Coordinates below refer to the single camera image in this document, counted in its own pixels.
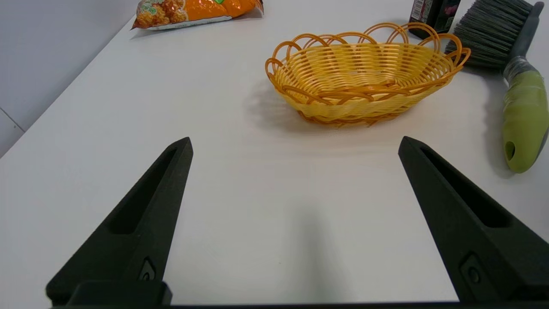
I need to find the yellow woven plastic basket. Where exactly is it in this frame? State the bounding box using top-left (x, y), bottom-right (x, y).
top-left (265, 22), bottom-right (471, 128)

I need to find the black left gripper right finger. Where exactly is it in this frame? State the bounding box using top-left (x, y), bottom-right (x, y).
top-left (398, 136), bottom-right (549, 303)

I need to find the grey brush with green handle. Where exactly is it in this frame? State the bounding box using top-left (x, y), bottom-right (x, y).
top-left (446, 0), bottom-right (549, 174)

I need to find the orange snack bag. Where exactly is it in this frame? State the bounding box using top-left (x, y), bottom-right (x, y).
top-left (131, 0), bottom-right (264, 30)

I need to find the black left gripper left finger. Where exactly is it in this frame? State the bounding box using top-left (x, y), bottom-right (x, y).
top-left (46, 137), bottom-right (194, 306)

